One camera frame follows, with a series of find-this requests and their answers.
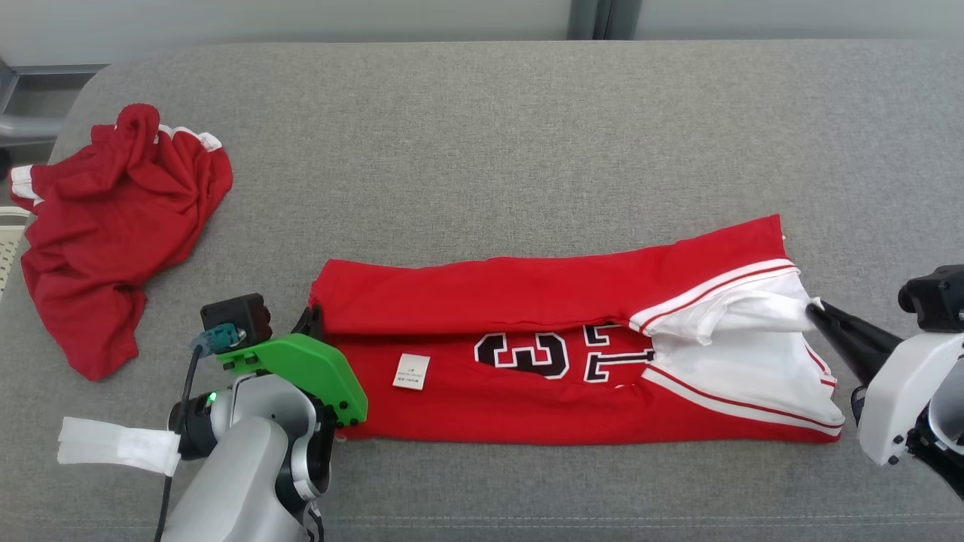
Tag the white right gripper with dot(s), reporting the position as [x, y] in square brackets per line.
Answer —
[900, 399]

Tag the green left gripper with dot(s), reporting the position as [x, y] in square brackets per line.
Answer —
[316, 373]

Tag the red Bulls jersey white sleeves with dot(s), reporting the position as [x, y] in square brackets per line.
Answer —
[512, 406]

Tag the red shorts white stripe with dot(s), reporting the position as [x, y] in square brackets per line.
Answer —
[113, 226]

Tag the cream perforated laundry basket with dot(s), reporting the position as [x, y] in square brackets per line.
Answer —
[7, 248]

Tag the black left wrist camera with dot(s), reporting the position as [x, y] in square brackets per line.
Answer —
[237, 316]

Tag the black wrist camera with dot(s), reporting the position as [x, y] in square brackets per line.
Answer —
[938, 297]
[237, 316]

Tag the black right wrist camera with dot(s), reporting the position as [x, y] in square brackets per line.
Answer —
[938, 297]

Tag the grey wheeled metal frame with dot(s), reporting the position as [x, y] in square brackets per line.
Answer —
[22, 124]

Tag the grey vertical partition post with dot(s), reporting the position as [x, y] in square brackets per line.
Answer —
[606, 19]

